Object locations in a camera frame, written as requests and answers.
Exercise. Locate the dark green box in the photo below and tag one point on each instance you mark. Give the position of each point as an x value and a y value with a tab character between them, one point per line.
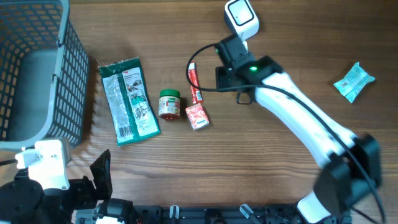
125	89

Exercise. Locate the green white snack pack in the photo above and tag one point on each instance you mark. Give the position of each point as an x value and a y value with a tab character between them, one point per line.
353	82

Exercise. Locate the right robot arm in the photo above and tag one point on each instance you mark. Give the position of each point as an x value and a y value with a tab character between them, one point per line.
350	166

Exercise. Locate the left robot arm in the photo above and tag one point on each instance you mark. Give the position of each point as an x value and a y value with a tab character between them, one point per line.
25	201

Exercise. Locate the green lid spice jar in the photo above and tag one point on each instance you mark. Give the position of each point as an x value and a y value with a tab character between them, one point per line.
169	104

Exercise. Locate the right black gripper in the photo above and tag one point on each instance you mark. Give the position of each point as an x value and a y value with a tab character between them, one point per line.
221	78

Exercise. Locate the red juice carton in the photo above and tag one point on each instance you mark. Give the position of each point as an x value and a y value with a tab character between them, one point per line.
197	116

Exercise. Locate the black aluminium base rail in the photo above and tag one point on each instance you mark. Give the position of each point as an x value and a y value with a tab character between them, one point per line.
268	214

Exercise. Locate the grey plastic mesh basket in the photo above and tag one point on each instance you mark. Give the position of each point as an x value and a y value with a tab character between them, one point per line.
44	74

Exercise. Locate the red slim stick packet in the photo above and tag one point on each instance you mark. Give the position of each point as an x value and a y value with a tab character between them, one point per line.
196	93

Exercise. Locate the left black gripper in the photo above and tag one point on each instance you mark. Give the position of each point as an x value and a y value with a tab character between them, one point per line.
89	196

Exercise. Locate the white barcode scanner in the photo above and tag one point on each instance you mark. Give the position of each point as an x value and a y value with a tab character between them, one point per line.
241	18

